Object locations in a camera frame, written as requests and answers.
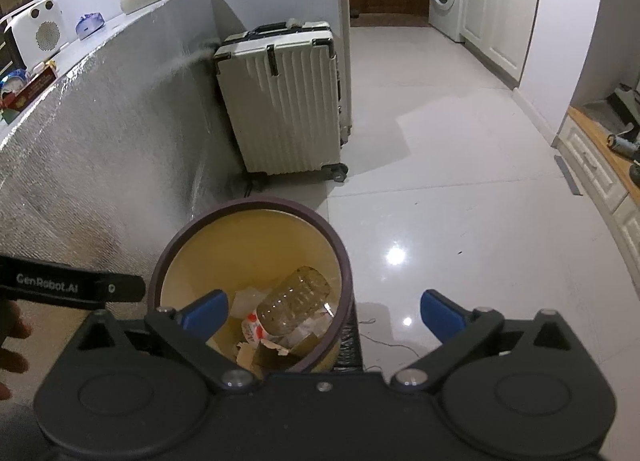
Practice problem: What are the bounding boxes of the thin white floor cable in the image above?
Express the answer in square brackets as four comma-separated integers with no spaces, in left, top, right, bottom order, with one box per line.
[357,316,426,358]

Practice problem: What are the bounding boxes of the white fan heater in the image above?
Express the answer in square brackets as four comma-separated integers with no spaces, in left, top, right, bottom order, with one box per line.
[3,0,66,70]

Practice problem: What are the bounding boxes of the cream ribbed suitcase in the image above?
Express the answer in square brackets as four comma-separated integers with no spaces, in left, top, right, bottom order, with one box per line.
[213,18,354,185]

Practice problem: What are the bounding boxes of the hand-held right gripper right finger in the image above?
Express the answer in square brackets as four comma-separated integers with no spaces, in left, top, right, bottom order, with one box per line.
[390,289,583,389]

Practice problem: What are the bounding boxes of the lint roller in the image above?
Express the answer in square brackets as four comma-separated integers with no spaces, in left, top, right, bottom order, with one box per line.
[606,128,640,160]

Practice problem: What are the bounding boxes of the white kitchen base cabinets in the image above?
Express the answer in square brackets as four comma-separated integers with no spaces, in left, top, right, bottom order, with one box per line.
[459,0,544,88]

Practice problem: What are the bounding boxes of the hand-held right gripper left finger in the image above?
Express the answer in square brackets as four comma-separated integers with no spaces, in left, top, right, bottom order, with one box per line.
[67,289,256,389]

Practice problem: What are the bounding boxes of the red flat carton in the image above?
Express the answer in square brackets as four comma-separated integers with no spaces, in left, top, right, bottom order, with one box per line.
[9,64,57,110]

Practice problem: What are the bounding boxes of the crushed blue drink can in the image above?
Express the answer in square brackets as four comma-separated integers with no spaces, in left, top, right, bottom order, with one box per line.
[0,68,29,112]

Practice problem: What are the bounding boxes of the yellow bin with brown rim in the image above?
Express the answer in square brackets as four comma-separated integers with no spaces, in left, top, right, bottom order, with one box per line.
[148,196,356,375]

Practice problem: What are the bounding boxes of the blue translucent ornament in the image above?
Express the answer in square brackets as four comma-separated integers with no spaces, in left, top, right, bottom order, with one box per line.
[74,12,107,40]

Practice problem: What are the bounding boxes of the clear plastic bottle red label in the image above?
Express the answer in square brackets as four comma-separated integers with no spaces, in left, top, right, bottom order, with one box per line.
[242,265,334,350]

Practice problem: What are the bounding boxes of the white low drawer cabinet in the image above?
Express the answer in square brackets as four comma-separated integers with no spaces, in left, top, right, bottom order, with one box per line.
[552,107,640,303]

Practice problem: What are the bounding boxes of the torn cardboard box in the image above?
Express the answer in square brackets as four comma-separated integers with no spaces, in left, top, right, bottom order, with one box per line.
[234,335,292,375]

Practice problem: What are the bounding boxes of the person's left hand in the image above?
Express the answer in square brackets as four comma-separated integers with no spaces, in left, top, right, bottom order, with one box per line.
[0,300,34,402]

